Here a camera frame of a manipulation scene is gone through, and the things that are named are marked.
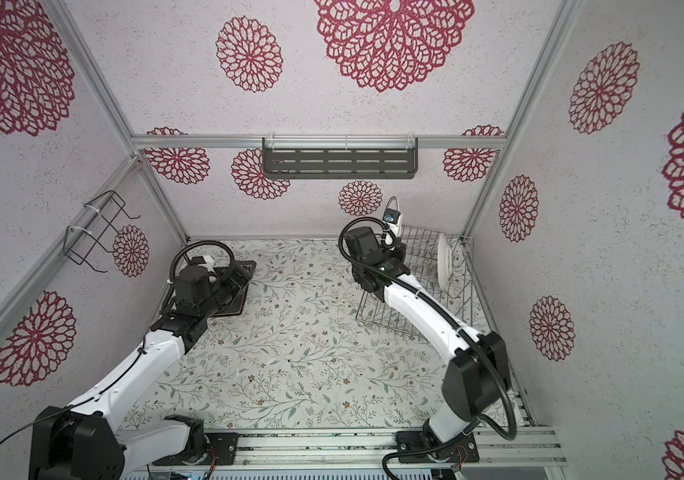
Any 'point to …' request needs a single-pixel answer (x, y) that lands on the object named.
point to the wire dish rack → (422, 256)
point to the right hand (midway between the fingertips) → (397, 235)
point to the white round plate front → (444, 262)
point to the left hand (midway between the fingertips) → (252, 276)
